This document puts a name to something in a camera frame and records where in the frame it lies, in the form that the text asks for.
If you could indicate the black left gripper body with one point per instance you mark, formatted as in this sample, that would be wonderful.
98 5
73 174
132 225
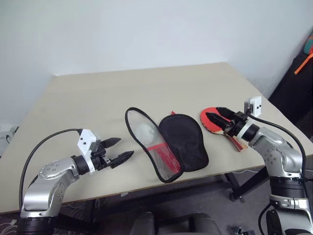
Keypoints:
100 160

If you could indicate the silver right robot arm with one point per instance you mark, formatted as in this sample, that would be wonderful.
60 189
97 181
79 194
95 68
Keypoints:
281 156

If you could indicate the white power adapter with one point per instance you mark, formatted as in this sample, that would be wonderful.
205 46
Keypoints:
6 134

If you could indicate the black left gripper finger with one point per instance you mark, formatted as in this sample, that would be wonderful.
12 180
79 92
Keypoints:
122 159
111 142

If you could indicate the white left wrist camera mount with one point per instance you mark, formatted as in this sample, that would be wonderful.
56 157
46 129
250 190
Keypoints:
85 142

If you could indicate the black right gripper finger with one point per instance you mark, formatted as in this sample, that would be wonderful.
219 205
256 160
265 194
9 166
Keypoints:
226 112
218 121

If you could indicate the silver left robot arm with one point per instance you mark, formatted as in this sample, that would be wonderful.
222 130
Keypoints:
49 181

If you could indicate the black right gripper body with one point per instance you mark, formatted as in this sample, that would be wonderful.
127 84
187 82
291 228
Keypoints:
236 123

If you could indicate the dark grey rounded shape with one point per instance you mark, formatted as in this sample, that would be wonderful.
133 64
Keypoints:
143 224
204 224

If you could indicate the black bulky background object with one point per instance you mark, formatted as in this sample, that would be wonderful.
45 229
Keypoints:
293 102

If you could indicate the teal rounded object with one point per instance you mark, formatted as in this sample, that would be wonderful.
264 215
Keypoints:
308 46

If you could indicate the white ping pong ball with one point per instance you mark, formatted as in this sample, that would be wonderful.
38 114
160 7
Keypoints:
144 132

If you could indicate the black red paddle case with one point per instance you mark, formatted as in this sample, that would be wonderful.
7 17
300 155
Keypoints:
183 142

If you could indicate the small black floor device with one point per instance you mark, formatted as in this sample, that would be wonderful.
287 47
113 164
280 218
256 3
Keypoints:
240 231

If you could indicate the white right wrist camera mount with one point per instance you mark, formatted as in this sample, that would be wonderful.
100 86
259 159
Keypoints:
256 105

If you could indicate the black table frame leg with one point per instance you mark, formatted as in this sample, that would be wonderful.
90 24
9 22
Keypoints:
234 186

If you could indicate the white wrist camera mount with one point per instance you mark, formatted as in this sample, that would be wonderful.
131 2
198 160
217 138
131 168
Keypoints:
85 142
256 105

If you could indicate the red table tennis paddle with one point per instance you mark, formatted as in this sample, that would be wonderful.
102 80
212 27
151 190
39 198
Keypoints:
210 128

